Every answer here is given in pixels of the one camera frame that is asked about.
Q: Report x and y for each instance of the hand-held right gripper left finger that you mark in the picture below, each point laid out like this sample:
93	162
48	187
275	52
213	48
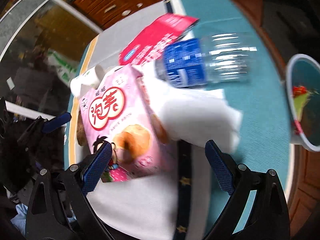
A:
96	170

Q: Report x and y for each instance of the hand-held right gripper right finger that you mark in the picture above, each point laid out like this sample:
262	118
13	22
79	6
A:
220	170

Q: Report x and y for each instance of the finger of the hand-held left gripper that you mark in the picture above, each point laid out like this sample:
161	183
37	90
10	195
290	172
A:
56	123

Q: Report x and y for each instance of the pink snack box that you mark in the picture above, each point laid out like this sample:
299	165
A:
125	120

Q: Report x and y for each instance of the white tissue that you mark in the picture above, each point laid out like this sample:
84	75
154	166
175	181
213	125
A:
200	115

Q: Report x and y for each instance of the corn cob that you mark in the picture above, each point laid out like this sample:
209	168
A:
301	105

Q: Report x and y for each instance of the clear bottle with blue label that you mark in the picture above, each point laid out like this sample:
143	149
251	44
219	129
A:
190	62

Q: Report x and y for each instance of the red plastic bag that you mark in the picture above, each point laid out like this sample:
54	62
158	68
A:
300	90

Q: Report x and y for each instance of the red cardboard box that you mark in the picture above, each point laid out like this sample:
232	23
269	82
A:
160	37

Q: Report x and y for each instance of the blue plastic bin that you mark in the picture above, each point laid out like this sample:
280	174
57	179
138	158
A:
310	67

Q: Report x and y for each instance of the green and white bag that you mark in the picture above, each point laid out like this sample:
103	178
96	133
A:
62	65

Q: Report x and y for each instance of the person's legs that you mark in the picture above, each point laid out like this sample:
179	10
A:
18	217

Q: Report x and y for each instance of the teal and white tablecloth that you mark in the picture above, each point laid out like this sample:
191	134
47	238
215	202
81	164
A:
262	105

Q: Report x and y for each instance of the glass sliding door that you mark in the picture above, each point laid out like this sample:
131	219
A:
37	42

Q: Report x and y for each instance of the tall wooden cabinet door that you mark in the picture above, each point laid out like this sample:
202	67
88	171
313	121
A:
307	180

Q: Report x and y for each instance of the dark built-in appliance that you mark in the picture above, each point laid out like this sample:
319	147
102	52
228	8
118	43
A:
287	25

